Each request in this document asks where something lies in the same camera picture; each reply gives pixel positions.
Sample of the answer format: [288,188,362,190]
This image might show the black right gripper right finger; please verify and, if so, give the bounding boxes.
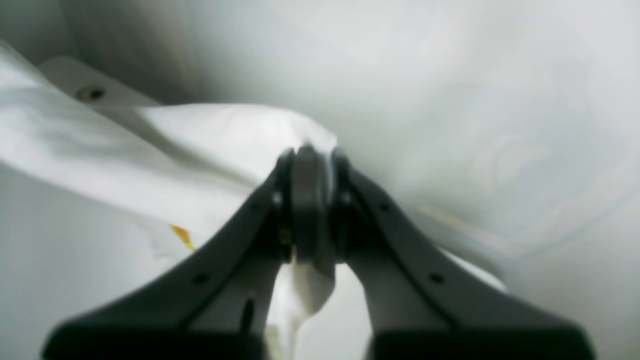
[327,149,595,360]

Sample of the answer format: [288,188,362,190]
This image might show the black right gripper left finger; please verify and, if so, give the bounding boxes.
[42,149,297,360]

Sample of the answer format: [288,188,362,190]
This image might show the white printed T-shirt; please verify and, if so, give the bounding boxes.
[0,42,506,360]

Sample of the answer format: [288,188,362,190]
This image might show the right table cable grommet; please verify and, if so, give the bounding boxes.
[74,84,107,104]

